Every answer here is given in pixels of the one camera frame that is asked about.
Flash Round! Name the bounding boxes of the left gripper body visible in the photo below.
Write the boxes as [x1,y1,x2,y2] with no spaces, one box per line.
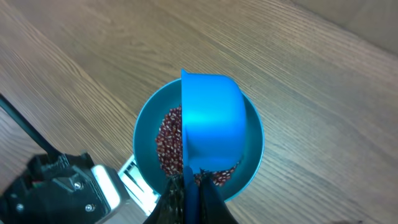
[1,153,130,224]

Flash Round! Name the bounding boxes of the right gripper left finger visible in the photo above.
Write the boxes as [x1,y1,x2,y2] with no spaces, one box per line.
[144,174,185,224]

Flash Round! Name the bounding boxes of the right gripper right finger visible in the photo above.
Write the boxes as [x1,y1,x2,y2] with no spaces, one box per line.
[199,170,238,224]

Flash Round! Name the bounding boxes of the blue plastic measuring scoop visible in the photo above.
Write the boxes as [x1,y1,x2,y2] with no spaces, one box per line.
[181,70,246,223]

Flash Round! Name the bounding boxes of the white digital kitchen scale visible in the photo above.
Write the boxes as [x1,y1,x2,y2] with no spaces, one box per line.
[118,155,160,216]

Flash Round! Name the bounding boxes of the red beans in bowl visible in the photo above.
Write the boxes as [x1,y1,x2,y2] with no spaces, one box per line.
[155,105,240,187]

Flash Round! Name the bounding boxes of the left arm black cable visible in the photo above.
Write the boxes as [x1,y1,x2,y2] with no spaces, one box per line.
[0,93,62,159]

